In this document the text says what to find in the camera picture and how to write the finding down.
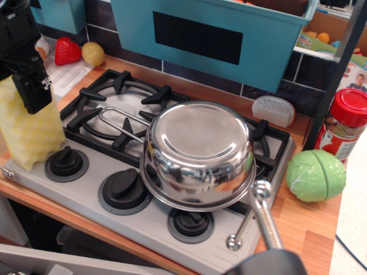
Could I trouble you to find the cardboard box with toys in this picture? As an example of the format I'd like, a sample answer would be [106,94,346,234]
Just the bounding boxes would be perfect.
[296,11,366,69]

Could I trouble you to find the stainless steel pot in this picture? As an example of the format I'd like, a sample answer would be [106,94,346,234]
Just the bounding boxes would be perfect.
[99,100,257,213]

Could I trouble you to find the black stove knob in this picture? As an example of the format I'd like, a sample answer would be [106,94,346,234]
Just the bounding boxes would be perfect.
[167,209,214,244]
[97,168,153,215]
[45,146,89,183]

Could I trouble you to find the black middle stove knob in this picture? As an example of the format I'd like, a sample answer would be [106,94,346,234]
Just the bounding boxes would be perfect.
[97,168,153,215]

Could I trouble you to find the black left stove knob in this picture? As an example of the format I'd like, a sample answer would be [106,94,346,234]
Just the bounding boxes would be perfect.
[45,146,89,183]

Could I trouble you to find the yellow toy potato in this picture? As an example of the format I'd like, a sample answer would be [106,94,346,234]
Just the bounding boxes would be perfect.
[81,42,105,66]

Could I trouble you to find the black metal frame post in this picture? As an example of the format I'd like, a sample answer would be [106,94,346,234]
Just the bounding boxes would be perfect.
[303,1,366,150]

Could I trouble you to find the red lid spice jar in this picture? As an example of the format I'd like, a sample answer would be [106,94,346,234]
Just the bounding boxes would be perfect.
[313,88,366,163]

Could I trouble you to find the green toy cabbage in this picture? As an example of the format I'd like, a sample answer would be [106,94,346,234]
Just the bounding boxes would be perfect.
[286,150,346,202]

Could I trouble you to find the toy ice cream cone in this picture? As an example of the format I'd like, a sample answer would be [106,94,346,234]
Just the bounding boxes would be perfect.
[35,36,49,61]

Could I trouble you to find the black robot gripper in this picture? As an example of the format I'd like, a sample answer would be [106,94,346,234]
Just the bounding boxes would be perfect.
[1,1,52,114]

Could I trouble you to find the black burner grate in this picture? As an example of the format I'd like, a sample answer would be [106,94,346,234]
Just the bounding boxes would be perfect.
[61,70,294,187]

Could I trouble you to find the small chrome knob left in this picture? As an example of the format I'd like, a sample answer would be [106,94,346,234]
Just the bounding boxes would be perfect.
[0,165,17,180]

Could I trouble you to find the white toy bread slice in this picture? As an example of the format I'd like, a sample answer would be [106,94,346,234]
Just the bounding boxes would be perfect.
[252,96,296,128]

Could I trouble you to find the chrome clamp screw handle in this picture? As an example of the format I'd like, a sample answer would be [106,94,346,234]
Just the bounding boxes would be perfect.
[226,180,284,251]

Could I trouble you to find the grey toy stove top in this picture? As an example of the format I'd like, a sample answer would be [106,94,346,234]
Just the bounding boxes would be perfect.
[6,70,295,274]

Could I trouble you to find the yellow sponge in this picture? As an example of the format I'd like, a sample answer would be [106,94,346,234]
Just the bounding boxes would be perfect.
[1,76,65,172]

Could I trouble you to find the small teal bin left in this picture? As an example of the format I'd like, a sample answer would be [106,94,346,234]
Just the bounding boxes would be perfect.
[30,0,87,34]

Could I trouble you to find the black right stove knob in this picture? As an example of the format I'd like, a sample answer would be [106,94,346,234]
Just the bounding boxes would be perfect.
[167,209,214,244]

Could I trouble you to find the red toy strawberry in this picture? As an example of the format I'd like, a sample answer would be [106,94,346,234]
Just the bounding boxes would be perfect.
[54,37,81,66]

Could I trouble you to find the large teal plastic bin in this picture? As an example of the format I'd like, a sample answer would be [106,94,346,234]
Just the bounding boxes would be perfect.
[111,1,318,93]

